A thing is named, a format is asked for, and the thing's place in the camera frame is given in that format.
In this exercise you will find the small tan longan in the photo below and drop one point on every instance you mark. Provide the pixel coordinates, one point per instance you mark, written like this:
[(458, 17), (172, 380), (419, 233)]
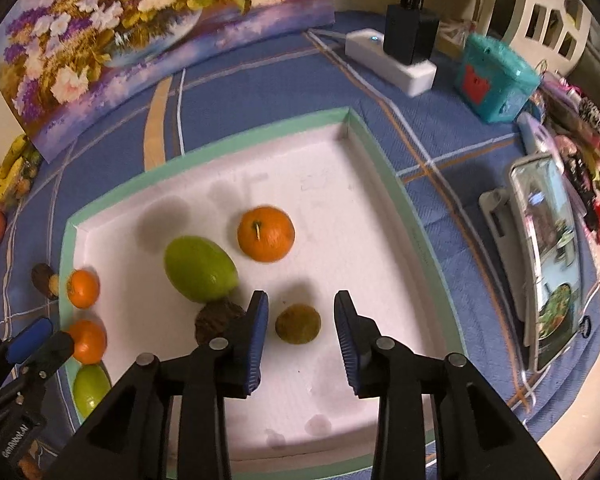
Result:
[(297, 323), (55, 285)]

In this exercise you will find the smartphone in clear case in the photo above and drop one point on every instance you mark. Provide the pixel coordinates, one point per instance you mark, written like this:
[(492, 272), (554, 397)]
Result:
[(545, 260)]

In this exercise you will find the green lime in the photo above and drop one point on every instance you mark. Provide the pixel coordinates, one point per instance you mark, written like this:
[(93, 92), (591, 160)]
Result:
[(200, 269), (91, 392)]

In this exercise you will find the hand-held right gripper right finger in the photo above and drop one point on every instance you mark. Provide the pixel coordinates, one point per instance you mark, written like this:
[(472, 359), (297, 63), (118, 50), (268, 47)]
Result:
[(347, 345)]

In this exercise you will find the white lattice chair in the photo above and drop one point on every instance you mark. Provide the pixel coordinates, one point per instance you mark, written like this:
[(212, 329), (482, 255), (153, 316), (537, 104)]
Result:
[(555, 5)]

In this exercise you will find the dark brown wrinkled date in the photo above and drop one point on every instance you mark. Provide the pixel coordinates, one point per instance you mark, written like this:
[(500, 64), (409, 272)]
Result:
[(215, 320), (41, 280)]

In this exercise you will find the small orange tangerine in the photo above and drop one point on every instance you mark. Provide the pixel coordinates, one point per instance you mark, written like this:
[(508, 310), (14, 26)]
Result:
[(83, 287), (87, 341)]

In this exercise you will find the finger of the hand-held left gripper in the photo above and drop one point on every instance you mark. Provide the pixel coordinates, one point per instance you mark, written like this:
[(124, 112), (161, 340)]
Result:
[(30, 337), (55, 350)]

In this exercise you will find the yellow banana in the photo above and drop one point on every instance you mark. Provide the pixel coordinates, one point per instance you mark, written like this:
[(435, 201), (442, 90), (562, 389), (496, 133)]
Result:
[(14, 157), (0, 185)]

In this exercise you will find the orange tangerine with stem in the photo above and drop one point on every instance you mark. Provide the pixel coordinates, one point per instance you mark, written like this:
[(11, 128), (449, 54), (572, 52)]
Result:
[(266, 234)]

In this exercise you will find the white power strip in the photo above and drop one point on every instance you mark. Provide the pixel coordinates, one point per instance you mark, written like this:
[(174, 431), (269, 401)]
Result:
[(410, 77)]

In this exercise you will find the white tray with green rim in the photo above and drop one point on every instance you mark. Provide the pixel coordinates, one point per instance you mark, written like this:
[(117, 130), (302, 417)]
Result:
[(330, 200)]

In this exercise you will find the flower painting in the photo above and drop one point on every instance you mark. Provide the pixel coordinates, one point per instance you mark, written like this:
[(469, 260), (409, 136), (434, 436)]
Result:
[(130, 35)]

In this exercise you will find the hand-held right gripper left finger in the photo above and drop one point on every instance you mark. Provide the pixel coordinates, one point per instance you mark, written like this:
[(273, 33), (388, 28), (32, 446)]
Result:
[(257, 345)]

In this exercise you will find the teal plastic box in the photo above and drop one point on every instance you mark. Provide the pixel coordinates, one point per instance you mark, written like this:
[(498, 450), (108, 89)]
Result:
[(500, 75)]

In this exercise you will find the pile of assorted trinkets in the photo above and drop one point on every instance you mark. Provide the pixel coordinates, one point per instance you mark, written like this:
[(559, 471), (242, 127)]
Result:
[(590, 120)]

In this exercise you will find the black charger adapter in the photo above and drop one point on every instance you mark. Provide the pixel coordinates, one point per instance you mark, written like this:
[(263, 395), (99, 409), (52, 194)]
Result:
[(410, 35)]

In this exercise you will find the blue plaid tablecloth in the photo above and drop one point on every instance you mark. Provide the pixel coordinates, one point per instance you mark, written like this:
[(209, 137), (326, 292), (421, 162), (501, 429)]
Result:
[(455, 125)]

